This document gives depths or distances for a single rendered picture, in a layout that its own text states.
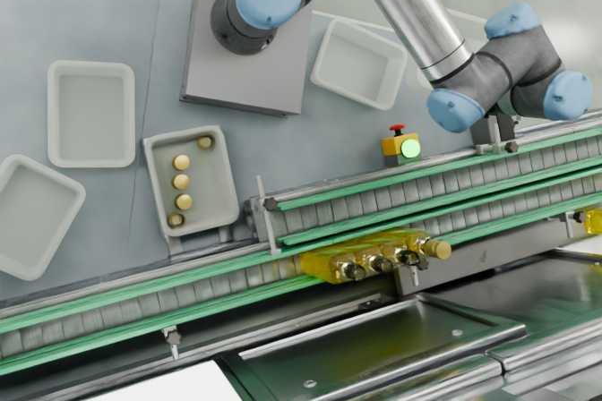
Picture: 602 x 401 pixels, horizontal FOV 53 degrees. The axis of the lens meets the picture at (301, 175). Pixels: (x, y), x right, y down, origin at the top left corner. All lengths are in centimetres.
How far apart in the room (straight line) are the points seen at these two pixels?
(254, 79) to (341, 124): 29
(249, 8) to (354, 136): 52
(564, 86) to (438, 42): 22
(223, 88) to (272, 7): 26
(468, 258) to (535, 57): 72
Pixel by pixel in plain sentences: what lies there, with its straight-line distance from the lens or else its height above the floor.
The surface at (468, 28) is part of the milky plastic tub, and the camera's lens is 136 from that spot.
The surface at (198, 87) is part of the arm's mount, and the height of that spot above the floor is 85.
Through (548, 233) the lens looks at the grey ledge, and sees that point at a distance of 173.
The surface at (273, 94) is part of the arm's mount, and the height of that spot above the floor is 85.
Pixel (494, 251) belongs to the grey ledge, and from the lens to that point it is 163.
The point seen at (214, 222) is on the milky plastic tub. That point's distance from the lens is 136.
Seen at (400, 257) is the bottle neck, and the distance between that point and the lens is 120.
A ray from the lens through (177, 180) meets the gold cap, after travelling 137.
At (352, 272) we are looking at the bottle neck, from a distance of 114.
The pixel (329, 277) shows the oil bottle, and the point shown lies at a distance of 122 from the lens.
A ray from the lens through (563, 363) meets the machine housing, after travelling 104.
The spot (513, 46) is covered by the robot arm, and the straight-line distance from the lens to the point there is 95.
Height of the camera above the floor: 217
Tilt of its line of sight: 71 degrees down
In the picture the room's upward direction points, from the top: 87 degrees clockwise
